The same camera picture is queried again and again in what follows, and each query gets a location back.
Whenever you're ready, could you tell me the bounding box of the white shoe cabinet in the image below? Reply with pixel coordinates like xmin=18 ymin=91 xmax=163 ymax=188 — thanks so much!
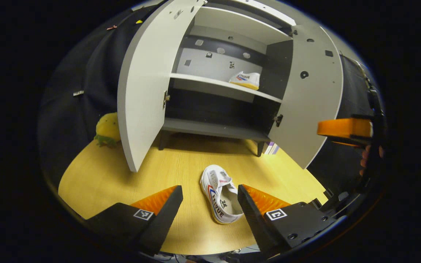
xmin=159 ymin=0 xmax=296 ymax=158

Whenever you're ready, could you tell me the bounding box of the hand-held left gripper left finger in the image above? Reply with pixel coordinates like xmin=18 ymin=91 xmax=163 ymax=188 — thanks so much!
xmin=86 ymin=185 xmax=184 ymax=257

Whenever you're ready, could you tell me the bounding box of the black backdrop cloth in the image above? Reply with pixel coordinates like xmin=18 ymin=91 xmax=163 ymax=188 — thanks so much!
xmin=38 ymin=7 xmax=160 ymax=185
xmin=307 ymin=54 xmax=383 ymax=196

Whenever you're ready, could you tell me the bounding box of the white canvas shoe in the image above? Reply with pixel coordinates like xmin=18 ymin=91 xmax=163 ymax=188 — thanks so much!
xmin=200 ymin=164 xmax=245 ymax=225
xmin=228 ymin=71 xmax=261 ymax=91

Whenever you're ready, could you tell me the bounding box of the yellow plush toy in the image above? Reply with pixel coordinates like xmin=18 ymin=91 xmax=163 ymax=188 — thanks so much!
xmin=93 ymin=112 xmax=122 ymax=149

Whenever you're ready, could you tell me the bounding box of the white shoe cabinet door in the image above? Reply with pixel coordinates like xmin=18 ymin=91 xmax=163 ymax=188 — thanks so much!
xmin=117 ymin=0 xmax=206 ymax=173
xmin=268 ymin=24 xmax=344 ymax=170

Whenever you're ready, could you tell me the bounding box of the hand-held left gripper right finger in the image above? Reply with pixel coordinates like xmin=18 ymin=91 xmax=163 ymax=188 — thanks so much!
xmin=237 ymin=184 xmax=346 ymax=258

